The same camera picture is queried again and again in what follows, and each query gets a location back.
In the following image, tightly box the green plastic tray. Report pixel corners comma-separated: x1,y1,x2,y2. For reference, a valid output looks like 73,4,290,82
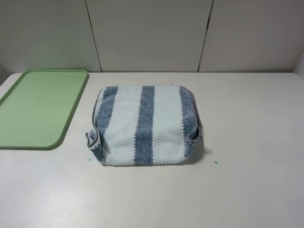
0,69,89,150

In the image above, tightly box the blue white striped towel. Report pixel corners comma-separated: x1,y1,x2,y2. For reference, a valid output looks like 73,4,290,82
85,85,202,166

